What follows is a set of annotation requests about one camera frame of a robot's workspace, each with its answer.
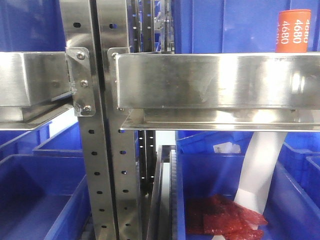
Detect steel corner bracket plate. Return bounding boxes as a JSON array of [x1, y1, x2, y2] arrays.
[[65, 47, 96, 117]]

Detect blue bin upper left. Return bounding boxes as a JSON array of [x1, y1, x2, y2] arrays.
[[0, 0, 66, 52]]

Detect blue bin behind lower left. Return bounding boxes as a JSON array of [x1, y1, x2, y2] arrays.
[[33, 122, 83, 157]]

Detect perforated steel upright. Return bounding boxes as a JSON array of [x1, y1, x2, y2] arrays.
[[60, 0, 117, 240], [96, 0, 142, 240]]

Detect steel shelf beam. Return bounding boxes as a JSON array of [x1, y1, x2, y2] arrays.
[[113, 52, 320, 132], [0, 51, 73, 131]]

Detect blue bin lower centre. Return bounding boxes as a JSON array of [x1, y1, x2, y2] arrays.
[[176, 131, 320, 240]]

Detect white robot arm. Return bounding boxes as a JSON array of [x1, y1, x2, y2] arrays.
[[234, 131, 288, 214]]

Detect blue bin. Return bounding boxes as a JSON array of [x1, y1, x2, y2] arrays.
[[33, 122, 83, 157], [0, 155, 91, 240], [282, 131, 320, 204], [0, 0, 66, 52], [176, 131, 320, 240], [171, 0, 320, 54]]

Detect red plastic bags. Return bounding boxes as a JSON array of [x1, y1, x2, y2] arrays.
[[185, 194, 268, 240]]

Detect blue bin upper right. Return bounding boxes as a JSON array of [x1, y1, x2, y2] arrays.
[[171, 0, 320, 54]]

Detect right steel shelf beam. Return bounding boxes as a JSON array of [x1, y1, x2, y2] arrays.
[[113, 52, 320, 132]]

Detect left perforated steel upright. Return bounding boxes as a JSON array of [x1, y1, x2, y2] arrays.
[[60, 0, 117, 240]]

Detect blue bin lower right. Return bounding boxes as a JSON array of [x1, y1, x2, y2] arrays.
[[282, 131, 320, 204]]

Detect left steel shelf beam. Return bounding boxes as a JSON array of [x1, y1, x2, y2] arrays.
[[0, 51, 73, 131]]

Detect right perforated steel upright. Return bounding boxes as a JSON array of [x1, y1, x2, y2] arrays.
[[96, 0, 142, 240]]

